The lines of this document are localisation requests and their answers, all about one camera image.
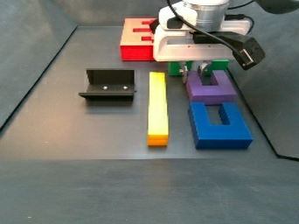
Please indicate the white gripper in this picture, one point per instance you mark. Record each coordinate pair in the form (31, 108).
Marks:
(173, 35)

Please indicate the purple U-shaped block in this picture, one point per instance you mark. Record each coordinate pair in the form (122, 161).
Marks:
(214, 94)

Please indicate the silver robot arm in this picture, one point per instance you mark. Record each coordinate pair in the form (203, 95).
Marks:
(198, 2)

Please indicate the red slotted board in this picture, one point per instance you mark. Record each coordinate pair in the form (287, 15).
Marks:
(136, 41)

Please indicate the black angle fixture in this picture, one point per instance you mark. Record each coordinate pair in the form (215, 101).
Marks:
(110, 84)

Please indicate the green arch block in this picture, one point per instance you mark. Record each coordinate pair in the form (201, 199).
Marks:
(218, 64)

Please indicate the yellow long bar block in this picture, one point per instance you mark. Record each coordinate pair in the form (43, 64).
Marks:
(158, 112)

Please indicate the blue U-shaped block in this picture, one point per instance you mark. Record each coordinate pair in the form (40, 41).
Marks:
(230, 135)

